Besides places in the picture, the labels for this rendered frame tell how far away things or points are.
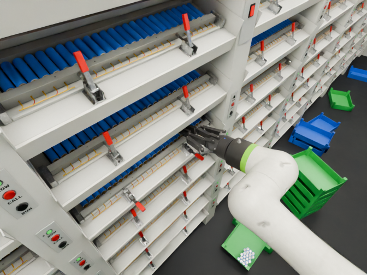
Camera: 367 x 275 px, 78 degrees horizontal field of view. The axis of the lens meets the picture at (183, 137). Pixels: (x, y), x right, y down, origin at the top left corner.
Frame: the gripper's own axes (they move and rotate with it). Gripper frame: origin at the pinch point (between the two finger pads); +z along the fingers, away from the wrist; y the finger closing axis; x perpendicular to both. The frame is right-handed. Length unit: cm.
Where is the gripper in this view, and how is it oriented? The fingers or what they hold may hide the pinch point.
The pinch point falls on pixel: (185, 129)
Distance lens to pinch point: 83.8
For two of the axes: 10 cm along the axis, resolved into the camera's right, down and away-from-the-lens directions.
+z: -7.1, -3.4, 6.2
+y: 6.9, -5.2, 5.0
